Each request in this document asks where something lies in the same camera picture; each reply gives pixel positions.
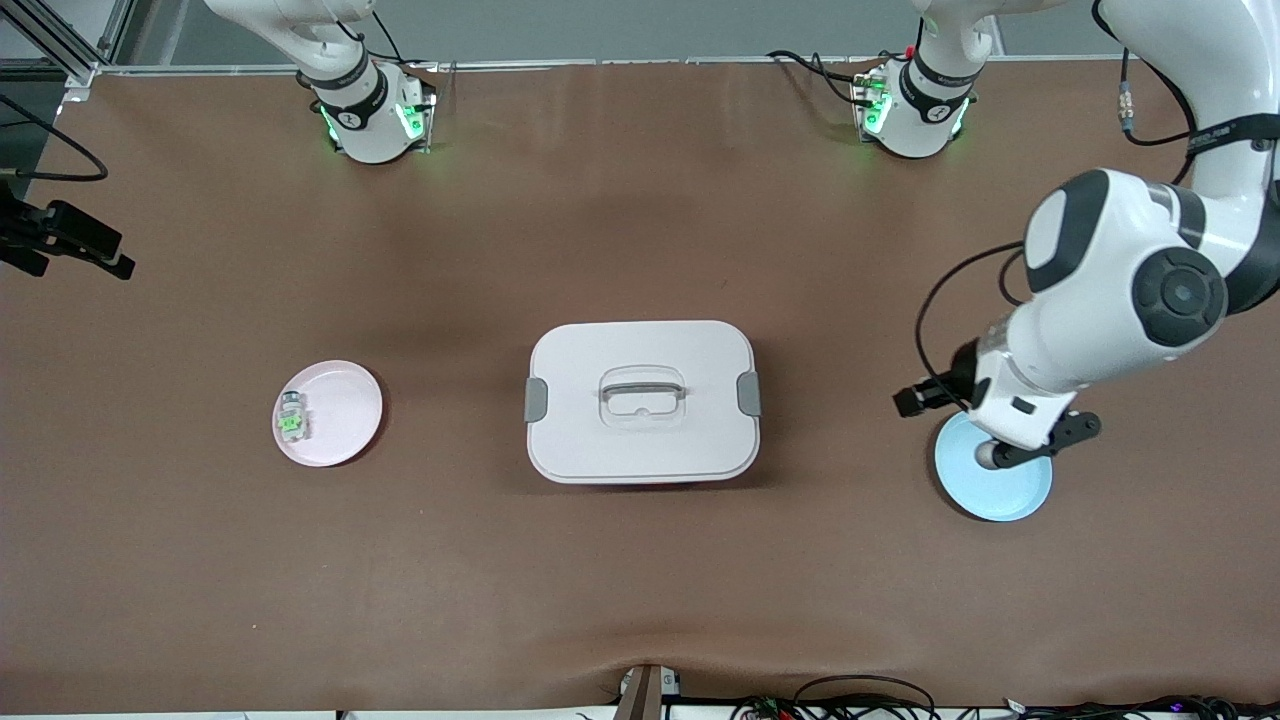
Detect pink round plate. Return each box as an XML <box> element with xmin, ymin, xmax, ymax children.
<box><xmin>272</xmin><ymin>360</ymin><xmax>384</xmax><ymax>468</ymax></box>

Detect brown camera mount bracket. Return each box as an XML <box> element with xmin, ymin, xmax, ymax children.
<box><xmin>614</xmin><ymin>662</ymin><xmax>684</xmax><ymax>720</ymax></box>

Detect green and white switch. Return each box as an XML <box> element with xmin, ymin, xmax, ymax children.
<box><xmin>277</xmin><ymin>392</ymin><xmax>313</xmax><ymax>444</ymax></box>

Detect brown table cover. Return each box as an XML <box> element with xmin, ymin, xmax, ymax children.
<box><xmin>0</xmin><ymin>58</ymin><xmax>1280</xmax><ymax>713</ymax></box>

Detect black cable tangle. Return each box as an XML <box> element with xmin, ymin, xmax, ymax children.
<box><xmin>728</xmin><ymin>693</ymin><xmax>1280</xmax><ymax>720</ymax></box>

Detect light blue round plate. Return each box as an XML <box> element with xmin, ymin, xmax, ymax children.
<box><xmin>934</xmin><ymin>412</ymin><xmax>1054</xmax><ymax>523</ymax></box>

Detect aluminium frame post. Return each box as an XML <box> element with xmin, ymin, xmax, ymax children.
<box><xmin>0</xmin><ymin>0</ymin><xmax>138</xmax><ymax>101</ymax></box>

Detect silver table edge rail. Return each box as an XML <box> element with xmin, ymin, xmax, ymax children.
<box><xmin>95</xmin><ymin>54</ymin><xmax>1121</xmax><ymax>77</ymax></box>

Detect black arm base cable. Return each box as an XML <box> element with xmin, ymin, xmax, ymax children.
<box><xmin>766</xmin><ymin>48</ymin><xmax>883</xmax><ymax>107</ymax></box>
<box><xmin>340</xmin><ymin>8</ymin><xmax>441</xmax><ymax>73</ymax></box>

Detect white lidded storage box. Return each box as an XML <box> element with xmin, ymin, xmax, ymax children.
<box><xmin>524</xmin><ymin>320</ymin><xmax>763</xmax><ymax>486</ymax></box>

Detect black looped cable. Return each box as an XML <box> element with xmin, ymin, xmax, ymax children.
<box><xmin>793</xmin><ymin>674</ymin><xmax>938</xmax><ymax>720</ymax></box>

